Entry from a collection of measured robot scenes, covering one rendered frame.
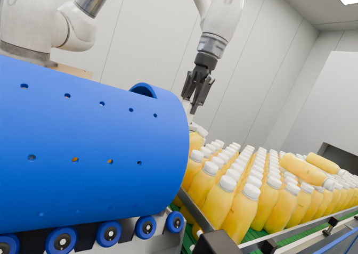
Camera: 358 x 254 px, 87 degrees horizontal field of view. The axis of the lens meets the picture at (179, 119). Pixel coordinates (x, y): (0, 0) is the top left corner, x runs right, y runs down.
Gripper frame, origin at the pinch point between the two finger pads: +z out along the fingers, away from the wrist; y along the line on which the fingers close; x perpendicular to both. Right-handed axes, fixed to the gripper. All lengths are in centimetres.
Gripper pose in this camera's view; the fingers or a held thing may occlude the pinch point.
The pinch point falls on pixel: (186, 112)
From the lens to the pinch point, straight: 67.0
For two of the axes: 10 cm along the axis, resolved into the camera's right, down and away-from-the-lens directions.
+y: 4.9, 3.6, -8.0
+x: 8.0, 1.8, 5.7
